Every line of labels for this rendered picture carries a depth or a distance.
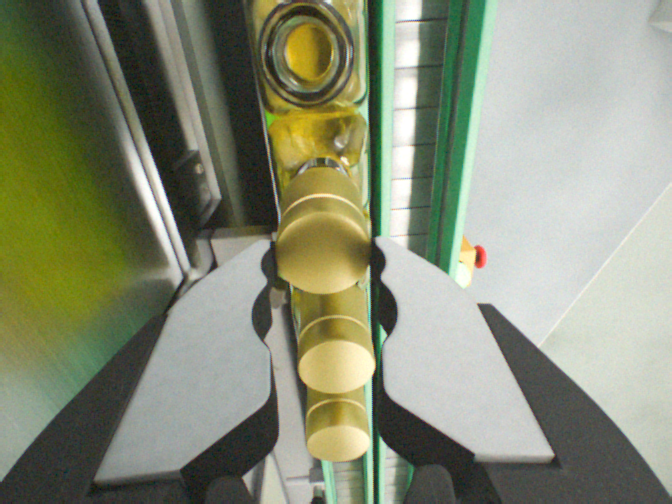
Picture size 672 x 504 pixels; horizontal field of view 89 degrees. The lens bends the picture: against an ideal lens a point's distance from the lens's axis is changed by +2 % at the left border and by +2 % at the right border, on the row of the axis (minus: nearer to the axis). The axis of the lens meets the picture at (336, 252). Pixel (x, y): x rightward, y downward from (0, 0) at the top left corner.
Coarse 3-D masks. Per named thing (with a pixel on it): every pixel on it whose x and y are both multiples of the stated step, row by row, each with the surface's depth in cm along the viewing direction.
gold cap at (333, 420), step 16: (320, 400) 18; (336, 400) 18; (352, 400) 18; (320, 416) 17; (336, 416) 17; (352, 416) 17; (320, 432) 17; (336, 432) 17; (352, 432) 17; (368, 432) 17; (320, 448) 18; (336, 448) 18; (352, 448) 18
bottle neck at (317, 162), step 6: (306, 162) 16; (312, 162) 16; (318, 162) 16; (324, 162) 16; (330, 162) 16; (336, 162) 17; (300, 168) 17; (306, 168) 16; (336, 168) 16; (342, 168) 17; (348, 174) 17
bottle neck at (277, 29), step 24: (288, 0) 10; (312, 0) 10; (264, 24) 10; (288, 24) 10; (312, 24) 12; (336, 24) 10; (264, 48) 10; (336, 48) 11; (264, 72) 10; (288, 72) 13; (336, 72) 10; (288, 96) 11; (312, 96) 11; (336, 96) 11
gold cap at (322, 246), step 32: (288, 192) 14; (320, 192) 12; (352, 192) 13; (288, 224) 11; (320, 224) 11; (352, 224) 11; (288, 256) 11; (320, 256) 12; (352, 256) 12; (320, 288) 12
